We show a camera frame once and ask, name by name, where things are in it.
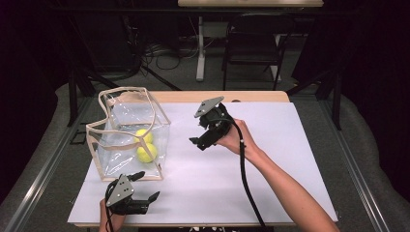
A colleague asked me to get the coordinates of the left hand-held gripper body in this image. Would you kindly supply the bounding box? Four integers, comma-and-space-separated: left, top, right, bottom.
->
104, 173, 150, 217

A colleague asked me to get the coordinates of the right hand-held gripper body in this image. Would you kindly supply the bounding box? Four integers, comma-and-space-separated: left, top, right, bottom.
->
193, 96, 234, 152

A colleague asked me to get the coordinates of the clear plastic bag beige trim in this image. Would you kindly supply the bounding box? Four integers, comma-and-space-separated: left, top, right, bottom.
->
85, 86, 172, 182

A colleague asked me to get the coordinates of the yellow tennis ball black mark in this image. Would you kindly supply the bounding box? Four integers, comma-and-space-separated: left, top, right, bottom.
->
135, 142, 159, 164

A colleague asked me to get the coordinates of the plain yellow tennis ball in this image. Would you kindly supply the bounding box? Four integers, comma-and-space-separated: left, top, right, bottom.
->
133, 128, 155, 145

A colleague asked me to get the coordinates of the person's right hand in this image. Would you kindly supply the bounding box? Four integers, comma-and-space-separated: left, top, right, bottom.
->
214, 118, 263, 160

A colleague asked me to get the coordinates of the person's left hand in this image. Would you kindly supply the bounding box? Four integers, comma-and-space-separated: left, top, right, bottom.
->
99, 198, 127, 232

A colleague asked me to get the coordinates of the person's patterned clothing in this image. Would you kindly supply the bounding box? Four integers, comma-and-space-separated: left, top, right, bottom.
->
138, 226, 275, 232

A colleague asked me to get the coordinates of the white table mat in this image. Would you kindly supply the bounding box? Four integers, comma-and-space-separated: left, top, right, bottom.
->
67, 101, 338, 225

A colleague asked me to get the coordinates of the white-legged desk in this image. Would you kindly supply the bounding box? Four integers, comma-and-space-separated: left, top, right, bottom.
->
177, 0, 324, 82

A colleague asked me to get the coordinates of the black folding chair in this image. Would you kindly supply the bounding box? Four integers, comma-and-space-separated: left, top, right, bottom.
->
221, 13, 296, 91

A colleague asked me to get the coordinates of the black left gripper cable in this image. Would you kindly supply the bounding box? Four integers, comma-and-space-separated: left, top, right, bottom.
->
104, 179, 116, 232

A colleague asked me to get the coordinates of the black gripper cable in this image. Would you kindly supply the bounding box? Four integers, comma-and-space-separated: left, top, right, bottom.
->
104, 179, 116, 232
206, 116, 267, 232

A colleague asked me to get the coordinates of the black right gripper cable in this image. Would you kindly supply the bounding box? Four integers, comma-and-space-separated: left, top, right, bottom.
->
206, 116, 267, 232

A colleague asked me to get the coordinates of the black floor bracket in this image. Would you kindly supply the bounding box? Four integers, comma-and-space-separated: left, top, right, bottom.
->
70, 129, 87, 145

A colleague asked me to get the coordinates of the aluminium floor rail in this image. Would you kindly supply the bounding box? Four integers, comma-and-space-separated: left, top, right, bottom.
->
4, 96, 95, 232
317, 99, 390, 232

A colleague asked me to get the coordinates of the tangle of floor cables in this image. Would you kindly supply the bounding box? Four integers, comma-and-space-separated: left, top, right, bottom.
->
141, 38, 201, 71

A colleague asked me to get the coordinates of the black frame post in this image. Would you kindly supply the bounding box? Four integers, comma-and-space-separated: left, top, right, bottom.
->
67, 69, 79, 128
333, 71, 343, 131

